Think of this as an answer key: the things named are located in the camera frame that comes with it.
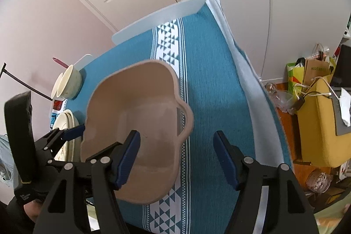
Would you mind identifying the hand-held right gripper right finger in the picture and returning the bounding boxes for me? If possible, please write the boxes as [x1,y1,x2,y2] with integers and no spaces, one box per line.
[213,130,316,234]

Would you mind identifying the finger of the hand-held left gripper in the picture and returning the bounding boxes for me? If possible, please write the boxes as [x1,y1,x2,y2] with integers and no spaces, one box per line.
[82,141,122,165]
[34,124,86,154]

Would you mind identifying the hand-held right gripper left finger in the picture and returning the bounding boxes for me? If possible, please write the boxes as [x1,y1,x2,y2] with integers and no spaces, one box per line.
[33,130,141,234]

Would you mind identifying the plain white plate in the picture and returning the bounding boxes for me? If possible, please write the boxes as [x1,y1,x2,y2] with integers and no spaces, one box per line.
[52,109,83,166]

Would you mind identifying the patterned cream plate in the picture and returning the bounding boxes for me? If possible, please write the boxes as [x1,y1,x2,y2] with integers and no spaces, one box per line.
[53,127,76,163]

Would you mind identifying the cream round bowl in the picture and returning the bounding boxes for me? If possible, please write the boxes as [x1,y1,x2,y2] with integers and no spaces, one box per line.
[53,64,83,100]

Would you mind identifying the white deep bowl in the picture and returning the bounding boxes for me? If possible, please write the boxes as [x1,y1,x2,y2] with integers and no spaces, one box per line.
[52,72,67,99]

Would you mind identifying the beige square bowl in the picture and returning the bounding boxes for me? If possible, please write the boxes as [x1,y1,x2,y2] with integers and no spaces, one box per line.
[79,59,195,205]

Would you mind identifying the person's left forearm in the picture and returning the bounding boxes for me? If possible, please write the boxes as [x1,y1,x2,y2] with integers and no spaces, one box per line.
[0,196,36,234]

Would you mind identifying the person's left hand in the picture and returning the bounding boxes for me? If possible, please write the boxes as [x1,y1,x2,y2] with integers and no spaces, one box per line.
[23,201,43,225]

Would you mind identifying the teal patterned tablecloth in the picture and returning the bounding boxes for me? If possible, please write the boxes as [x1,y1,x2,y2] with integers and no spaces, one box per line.
[49,2,291,234]

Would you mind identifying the clear plastic bag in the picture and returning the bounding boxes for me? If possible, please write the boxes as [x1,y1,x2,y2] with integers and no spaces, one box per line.
[265,82,298,114]

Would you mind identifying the yellow chair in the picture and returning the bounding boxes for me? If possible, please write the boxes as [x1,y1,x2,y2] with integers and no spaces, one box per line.
[297,76,351,168]

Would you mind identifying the glass jar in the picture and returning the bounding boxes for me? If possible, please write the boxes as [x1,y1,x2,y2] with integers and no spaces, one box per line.
[306,170,330,194]

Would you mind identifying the green yellow shopping bag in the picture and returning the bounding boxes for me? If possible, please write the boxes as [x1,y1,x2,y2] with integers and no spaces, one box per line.
[287,57,306,101]

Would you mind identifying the light green cloth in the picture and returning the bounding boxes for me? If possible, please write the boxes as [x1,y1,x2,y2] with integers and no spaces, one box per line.
[313,196,351,234]

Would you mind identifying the white power strip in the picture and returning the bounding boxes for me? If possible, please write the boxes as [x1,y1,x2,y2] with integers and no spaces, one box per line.
[338,160,351,180]

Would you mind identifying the brown paper bag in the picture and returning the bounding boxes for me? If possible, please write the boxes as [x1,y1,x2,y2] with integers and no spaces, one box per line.
[303,44,336,87]

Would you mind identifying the white paper tag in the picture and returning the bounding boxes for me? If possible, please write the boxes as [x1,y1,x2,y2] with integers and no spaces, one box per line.
[338,87,351,128]

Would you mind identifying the black box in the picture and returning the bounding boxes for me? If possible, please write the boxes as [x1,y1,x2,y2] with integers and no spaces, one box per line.
[330,44,351,87]

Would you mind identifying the white wardrobe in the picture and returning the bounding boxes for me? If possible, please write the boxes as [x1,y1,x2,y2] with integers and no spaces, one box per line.
[159,0,351,81]

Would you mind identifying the green white box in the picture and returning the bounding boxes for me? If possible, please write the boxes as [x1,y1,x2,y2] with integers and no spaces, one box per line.
[344,11,351,37]

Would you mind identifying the white cable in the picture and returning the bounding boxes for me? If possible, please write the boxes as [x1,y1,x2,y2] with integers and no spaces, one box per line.
[293,76,334,98]

